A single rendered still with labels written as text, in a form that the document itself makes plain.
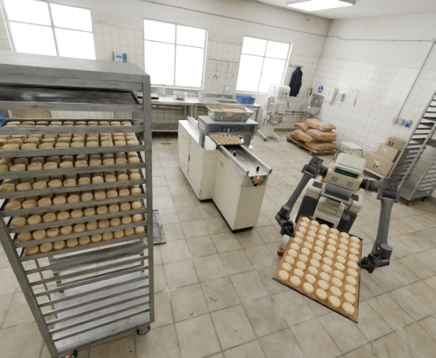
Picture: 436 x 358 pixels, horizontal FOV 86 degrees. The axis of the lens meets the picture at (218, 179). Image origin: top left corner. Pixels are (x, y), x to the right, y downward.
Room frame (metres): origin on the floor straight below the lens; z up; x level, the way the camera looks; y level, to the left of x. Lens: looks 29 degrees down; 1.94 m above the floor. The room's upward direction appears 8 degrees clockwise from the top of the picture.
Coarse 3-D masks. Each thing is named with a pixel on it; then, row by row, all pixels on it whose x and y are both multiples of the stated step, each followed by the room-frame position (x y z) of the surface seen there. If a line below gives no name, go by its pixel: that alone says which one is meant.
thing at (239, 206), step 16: (224, 160) 2.58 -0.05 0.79; (240, 160) 2.54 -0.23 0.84; (224, 176) 2.52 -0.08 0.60; (240, 176) 2.21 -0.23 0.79; (224, 192) 2.47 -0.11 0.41; (240, 192) 2.17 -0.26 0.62; (256, 192) 2.26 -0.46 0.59; (224, 208) 2.41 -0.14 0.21; (240, 208) 2.18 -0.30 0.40; (256, 208) 2.29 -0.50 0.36; (240, 224) 2.21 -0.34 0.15
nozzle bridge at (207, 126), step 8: (200, 120) 2.89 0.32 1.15; (208, 120) 2.83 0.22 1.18; (248, 120) 3.11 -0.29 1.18; (200, 128) 2.87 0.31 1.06; (208, 128) 2.71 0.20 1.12; (216, 128) 2.85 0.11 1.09; (232, 128) 2.95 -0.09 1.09; (240, 128) 3.00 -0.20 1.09; (248, 128) 3.05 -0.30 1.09; (256, 128) 3.01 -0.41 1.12; (200, 136) 2.85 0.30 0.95; (248, 136) 3.11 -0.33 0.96; (200, 144) 2.82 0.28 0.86; (248, 144) 3.10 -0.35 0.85
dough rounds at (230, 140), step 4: (212, 136) 3.01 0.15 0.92; (216, 136) 3.03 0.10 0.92; (220, 136) 3.05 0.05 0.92; (224, 136) 3.08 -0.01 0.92; (212, 140) 2.92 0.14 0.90; (216, 140) 2.89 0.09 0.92; (220, 140) 2.92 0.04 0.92; (224, 140) 2.94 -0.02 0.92; (228, 140) 2.97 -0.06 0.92; (232, 140) 3.00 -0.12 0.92; (236, 140) 3.02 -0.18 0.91; (220, 144) 2.79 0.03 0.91
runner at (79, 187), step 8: (88, 184) 0.88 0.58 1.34; (96, 184) 0.89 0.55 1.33; (104, 184) 0.91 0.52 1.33; (112, 184) 0.92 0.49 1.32; (120, 184) 0.94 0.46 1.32; (128, 184) 0.96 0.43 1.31; (136, 184) 0.97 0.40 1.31; (0, 192) 0.73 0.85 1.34; (8, 192) 0.74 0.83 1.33; (16, 192) 0.75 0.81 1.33; (24, 192) 0.77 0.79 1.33; (32, 192) 0.78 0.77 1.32; (40, 192) 0.79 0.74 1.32; (48, 192) 0.80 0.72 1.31; (56, 192) 0.82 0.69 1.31
